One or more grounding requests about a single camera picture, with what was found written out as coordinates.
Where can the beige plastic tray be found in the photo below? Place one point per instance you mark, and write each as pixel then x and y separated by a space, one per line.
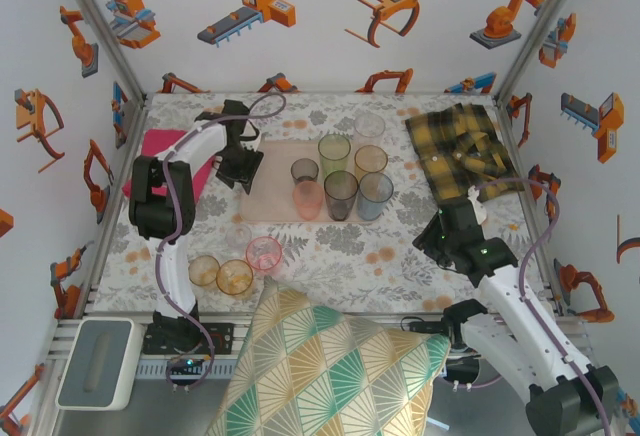
pixel 272 196

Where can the small clear plastic glass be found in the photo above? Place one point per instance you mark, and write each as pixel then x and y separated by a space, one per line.
pixel 238 237

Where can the small grey plastic glass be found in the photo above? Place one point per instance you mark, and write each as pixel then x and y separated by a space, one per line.
pixel 305 171

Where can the peach plastic glass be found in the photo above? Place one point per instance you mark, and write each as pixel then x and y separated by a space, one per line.
pixel 307 203

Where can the blue plastic glass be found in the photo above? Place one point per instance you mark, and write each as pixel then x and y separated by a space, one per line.
pixel 375 201

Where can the pink plastic glass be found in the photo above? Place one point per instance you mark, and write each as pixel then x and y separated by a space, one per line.
pixel 263 254

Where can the green plastic glass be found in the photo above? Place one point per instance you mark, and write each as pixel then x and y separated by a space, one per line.
pixel 334 156

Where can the pale amber plastic glass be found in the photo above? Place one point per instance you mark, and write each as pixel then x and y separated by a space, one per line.
pixel 371 161

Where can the tall grey plastic glass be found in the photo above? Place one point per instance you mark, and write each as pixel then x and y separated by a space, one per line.
pixel 341 201

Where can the small amber plastic glass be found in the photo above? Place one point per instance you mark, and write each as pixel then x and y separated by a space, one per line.
pixel 203 271

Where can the deep amber plastic glass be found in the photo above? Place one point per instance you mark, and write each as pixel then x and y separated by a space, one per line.
pixel 234 280

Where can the tall clear plastic glass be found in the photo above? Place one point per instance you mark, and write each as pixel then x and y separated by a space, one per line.
pixel 369 131

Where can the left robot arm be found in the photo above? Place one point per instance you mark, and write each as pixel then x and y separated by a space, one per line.
pixel 175 276

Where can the pink cloth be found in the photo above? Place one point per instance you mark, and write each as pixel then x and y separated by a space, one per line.
pixel 160 143

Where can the yellow black plaid shirt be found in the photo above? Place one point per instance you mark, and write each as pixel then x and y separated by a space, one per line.
pixel 450 141

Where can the patterned teal yellow pillow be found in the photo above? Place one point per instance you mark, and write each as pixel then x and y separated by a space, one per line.
pixel 325 371

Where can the black mounting plate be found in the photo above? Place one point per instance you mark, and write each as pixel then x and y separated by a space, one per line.
pixel 227 343

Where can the circuit board with green light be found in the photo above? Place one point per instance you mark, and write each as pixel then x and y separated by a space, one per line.
pixel 187 365

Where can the white grey tissue box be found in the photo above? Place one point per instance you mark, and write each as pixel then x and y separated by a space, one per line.
pixel 95 366

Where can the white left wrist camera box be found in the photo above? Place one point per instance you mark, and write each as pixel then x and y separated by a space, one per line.
pixel 252 141

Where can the aluminium frame post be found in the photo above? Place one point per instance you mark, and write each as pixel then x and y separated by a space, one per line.
pixel 540 31
pixel 102 31

